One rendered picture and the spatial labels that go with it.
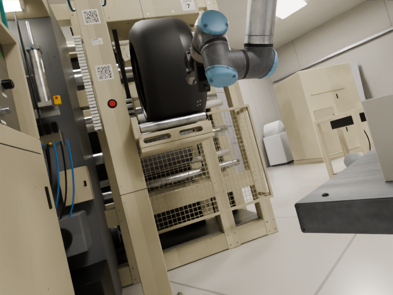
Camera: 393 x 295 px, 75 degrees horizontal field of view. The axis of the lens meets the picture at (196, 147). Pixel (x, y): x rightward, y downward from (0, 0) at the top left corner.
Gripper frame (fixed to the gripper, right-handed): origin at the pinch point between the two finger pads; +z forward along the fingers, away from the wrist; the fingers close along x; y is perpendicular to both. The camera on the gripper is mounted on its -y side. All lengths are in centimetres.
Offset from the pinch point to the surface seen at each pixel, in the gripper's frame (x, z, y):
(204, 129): -5.3, 17.2, -16.3
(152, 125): 18.5, 18.5, -8.8
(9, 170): 60, -30, -27
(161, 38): 6.8, 2.5, 24.7
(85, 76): 43, 23, 24
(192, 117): -1.1, 18.5, -8.8
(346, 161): -200, 148, -57
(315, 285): -35, 17, -100
